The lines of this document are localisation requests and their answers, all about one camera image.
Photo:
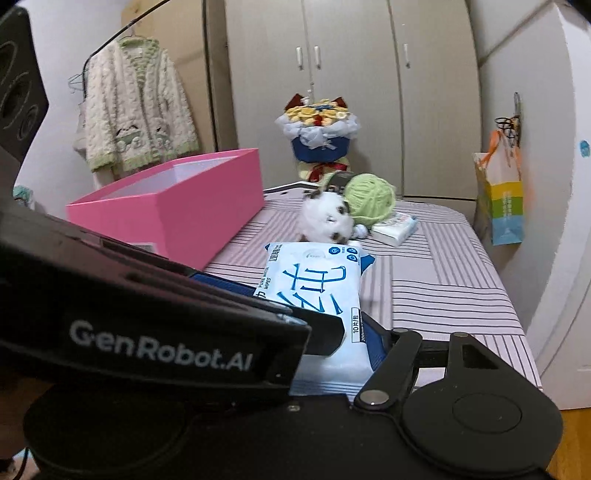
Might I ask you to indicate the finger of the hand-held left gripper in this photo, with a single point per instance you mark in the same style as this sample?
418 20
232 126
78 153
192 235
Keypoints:
325 337
221 285

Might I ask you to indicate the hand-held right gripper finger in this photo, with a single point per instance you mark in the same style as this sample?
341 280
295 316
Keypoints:
376 344

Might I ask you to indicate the light blue wet wipes pack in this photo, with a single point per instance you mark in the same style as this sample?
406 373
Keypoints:
318 286

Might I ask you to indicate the pink cardboard box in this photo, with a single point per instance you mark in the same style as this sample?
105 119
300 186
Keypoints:
194 217

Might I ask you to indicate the small white tissue pack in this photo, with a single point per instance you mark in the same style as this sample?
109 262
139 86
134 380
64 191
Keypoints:
395 229

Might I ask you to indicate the panda plush toy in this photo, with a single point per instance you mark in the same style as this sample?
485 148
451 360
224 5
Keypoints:
323 217

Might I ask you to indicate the green yarn ball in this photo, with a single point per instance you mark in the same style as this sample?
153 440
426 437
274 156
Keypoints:
369 196

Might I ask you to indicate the striped table cloth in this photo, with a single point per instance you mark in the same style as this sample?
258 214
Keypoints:
438 286

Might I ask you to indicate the flower bouquet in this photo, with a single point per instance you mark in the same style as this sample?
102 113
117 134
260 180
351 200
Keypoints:
318 138

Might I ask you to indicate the colourful paper bag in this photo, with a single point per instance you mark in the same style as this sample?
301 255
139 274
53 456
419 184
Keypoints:
503 207

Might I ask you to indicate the white knit cardigan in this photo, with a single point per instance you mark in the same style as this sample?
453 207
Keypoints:
134 106

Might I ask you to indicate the black clothes rack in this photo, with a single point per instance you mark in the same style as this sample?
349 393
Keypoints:
210 69

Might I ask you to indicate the tall beige board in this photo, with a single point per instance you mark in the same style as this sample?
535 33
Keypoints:
184 37

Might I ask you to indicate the beige wardrobe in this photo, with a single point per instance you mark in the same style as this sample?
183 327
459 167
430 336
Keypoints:
360 46

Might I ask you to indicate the blue round sticker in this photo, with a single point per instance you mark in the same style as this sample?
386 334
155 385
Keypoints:
585 149

